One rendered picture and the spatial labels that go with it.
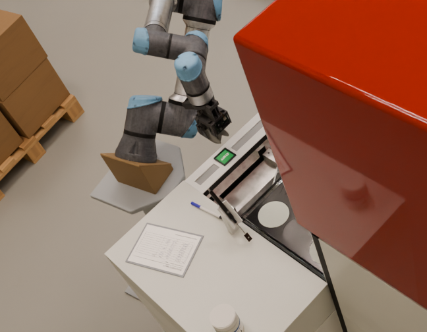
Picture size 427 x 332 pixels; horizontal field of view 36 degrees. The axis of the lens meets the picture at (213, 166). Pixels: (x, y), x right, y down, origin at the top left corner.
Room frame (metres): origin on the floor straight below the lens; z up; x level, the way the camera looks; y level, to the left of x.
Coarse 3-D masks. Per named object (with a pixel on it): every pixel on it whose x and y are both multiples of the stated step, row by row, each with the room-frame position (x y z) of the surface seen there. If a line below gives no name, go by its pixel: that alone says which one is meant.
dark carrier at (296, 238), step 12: (276, 192) 1.30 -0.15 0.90; (264, 204) 1.27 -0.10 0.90; (288, 204) 1.24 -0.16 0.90; (252, 216) 1.25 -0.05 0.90; (264, 228) 1.19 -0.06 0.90; (276, 228) 1.17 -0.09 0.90; (288, 228) 1.15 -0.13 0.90; (300, 228) 1.13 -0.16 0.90; (288, 240) 1.11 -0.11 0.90; (300, 240) 1.09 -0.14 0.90; (312, 240) 1.08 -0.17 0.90; (300, 252) 1.06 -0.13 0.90; (312, 264) 1.00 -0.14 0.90
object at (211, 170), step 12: (252, 120) 1.58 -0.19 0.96; (240, 132) 1.55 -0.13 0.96; (252, 132) 1.53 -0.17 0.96; (264, 132) 1.50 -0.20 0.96; (228, 144) 1.52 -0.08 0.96; (240, 144) 1.50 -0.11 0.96; (252, 144) 1.48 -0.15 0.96; (240, 156) 1.45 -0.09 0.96; (204, 168) 1.47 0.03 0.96; (216, 168) 1.45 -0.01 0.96; (228, 168) 1.43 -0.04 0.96; (192, 180) 1.44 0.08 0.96; (204, 180) 1.42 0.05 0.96; (216, 180) 1.40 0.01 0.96
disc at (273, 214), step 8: (264, 208) 1.26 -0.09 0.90; (272, 208) 1.25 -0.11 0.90; (280, 208) 1.23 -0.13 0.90; (288, 208) 1.22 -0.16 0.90; (264, 216) 1.23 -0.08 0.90; (272, 216) 1.22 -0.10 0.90; (280, 216) 1.21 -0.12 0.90; (288, 216) 1.19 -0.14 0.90; (264, 224) 1.20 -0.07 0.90; (272, 224) 1.19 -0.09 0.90; (280, 224) 1.18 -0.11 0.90
